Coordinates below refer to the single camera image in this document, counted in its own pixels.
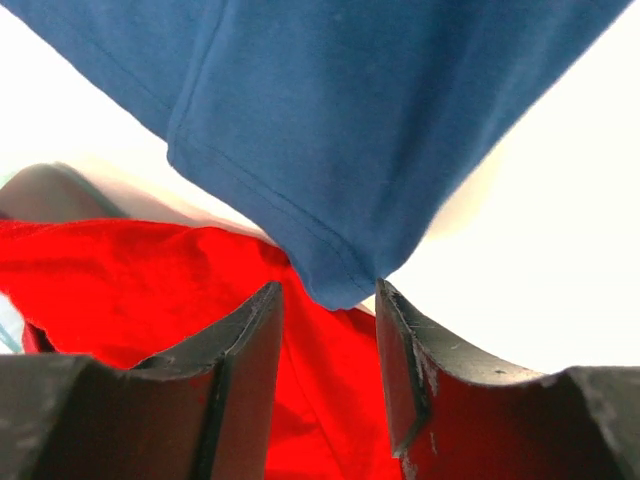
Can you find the teal plastic basket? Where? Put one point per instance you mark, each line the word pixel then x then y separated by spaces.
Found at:
pixel 54 193

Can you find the grey white t shirt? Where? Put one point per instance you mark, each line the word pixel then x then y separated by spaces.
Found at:
pixel 12 327

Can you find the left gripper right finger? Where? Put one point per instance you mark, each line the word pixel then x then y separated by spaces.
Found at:
pixel 455 411

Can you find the blue t shirt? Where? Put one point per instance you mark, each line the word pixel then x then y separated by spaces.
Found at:
pixel 338 127

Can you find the red t shirt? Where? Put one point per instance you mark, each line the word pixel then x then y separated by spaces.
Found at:
pixel 123 290

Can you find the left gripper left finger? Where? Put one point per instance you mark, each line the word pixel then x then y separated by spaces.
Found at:
pixel 199 410

